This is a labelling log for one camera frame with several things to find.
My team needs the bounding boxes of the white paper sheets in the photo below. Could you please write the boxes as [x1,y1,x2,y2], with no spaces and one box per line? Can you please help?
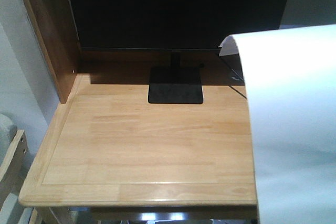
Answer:
[220,25,335,223]

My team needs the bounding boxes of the black monitor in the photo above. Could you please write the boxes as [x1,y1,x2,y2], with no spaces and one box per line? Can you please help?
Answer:
[70,0,287,104]

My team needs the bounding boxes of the wooden chair frame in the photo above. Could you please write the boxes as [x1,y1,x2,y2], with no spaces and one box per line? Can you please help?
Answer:
[1,130,28,208]

